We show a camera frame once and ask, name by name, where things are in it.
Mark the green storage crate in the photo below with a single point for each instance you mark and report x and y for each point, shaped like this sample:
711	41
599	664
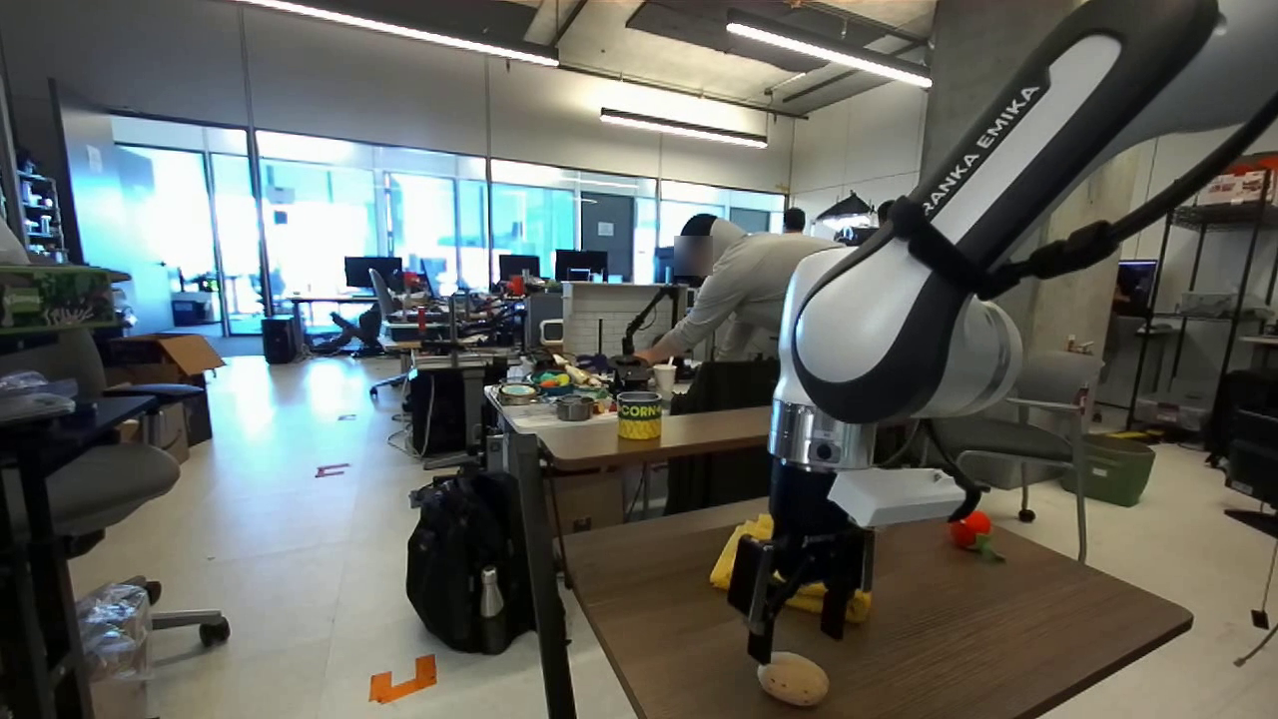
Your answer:
1117	470

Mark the black metal shelving rack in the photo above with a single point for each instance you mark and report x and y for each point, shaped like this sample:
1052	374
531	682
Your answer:
1208	313

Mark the grey office chair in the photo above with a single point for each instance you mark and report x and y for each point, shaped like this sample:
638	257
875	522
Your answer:
101	459
1029	438

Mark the grey office chair right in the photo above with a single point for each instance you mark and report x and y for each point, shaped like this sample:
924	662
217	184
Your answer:
1029	438

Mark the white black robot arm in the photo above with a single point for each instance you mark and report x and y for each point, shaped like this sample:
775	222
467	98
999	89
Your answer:
909	322

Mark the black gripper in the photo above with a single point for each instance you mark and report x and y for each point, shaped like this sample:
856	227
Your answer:
812	544

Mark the clear plastic bottle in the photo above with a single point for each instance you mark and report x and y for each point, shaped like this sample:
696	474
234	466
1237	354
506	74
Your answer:
113	632

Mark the yellow lidded jar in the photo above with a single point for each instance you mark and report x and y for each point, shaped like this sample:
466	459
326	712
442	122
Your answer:
641	415

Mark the red toy tomato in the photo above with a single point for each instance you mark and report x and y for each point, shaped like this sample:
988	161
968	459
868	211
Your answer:
971	534

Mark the wooden desk behind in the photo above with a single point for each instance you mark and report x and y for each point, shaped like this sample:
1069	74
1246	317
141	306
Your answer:
599	443

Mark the cardboard box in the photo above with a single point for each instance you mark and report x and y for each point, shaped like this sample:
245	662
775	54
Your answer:
171	362

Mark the black backpack on floor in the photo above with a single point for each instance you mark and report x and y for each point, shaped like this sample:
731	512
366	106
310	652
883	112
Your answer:
467	563

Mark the yellow microfiber cloth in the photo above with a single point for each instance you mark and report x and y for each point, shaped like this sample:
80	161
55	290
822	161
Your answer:
810	595

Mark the beige potato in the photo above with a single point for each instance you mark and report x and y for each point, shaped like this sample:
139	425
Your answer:
794	682

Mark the person in grey hoodie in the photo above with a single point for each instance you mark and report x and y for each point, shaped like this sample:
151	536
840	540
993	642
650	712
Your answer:
739	290

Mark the grey office chair left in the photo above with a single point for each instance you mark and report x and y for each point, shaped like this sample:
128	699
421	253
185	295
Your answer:
101	459

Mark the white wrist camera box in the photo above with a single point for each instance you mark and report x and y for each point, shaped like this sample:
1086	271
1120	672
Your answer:
883	496

